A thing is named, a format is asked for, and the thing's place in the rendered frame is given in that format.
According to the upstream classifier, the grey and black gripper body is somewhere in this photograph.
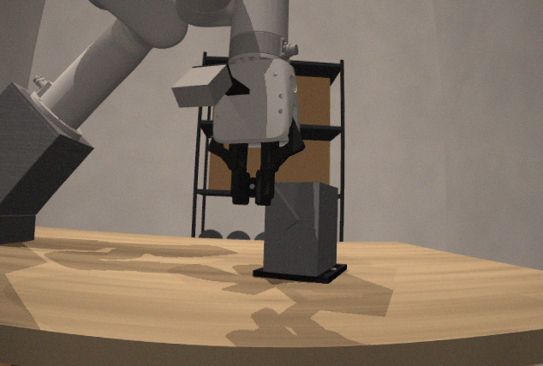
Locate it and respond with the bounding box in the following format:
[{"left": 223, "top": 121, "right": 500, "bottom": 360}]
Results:
[{"left": 213, "top": 52, "right": 300, "bottom": 149}]

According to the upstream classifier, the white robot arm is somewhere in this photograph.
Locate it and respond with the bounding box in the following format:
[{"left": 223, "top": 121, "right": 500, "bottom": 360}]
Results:
[{"left": 31, "top": 0, "right": 298, "bottom": 139}]

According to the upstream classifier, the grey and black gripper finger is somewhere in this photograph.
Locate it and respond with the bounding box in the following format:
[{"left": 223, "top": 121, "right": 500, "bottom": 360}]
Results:
[
  {"left": 255, "top": 118, "right": 305, "bottom": 206},
  {"left": 208, "top": 137, "right": 250, "bottom": 205}
]

